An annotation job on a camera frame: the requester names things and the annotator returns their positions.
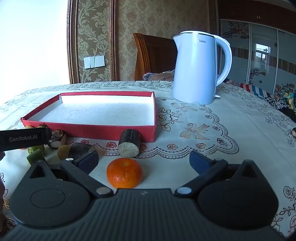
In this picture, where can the pink crumpled blanket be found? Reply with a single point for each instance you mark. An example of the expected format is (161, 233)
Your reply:
(159, 76)

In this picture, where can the brown kiwi fruit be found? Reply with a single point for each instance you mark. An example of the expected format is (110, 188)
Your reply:
(63, 152)

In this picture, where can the floral sliding door wardrobe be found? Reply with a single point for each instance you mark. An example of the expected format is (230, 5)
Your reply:
(263, 69)

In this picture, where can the white wall switch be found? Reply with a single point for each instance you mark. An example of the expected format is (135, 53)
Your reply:
(93, 62)

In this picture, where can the green cucumber piece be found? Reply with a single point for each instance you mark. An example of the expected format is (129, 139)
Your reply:
(34, 158)

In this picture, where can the white electric kettle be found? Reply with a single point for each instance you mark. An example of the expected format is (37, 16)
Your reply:
(194, 69)

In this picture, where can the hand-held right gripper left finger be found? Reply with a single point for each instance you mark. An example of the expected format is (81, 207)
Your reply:
(89, 161)

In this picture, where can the striped colourful bedding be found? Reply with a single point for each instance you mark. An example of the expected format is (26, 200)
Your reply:
(256, 90)

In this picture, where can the small orange mandarin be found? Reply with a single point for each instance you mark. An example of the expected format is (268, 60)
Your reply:
(124, 173)

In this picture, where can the red shallow cardboard box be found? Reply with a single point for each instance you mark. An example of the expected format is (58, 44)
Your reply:
(92, 111)

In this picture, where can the dark water chestnut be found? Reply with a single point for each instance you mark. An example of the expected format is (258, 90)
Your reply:
(56, 139)

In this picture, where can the wooden bed headboard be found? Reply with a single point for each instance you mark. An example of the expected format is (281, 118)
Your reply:
(152, 55)

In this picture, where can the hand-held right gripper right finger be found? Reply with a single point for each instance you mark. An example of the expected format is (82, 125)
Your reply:
(198, 161)

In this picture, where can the wooden wall moulding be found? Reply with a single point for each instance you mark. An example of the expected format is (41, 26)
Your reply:
(72, 46)

